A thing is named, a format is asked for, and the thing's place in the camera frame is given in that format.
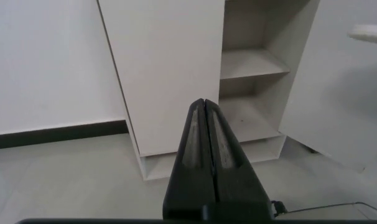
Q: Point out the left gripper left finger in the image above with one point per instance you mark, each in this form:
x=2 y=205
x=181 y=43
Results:
x=191 y=186

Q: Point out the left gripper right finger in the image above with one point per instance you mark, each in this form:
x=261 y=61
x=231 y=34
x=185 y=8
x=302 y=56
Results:
x=238 y=186

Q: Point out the white cabinet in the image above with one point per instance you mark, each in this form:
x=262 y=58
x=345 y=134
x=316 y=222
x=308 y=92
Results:
x=254 y=93

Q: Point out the white cabinet door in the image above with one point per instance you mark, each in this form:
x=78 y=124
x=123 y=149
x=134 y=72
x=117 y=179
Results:
x=341 y=87
x=166 y=71

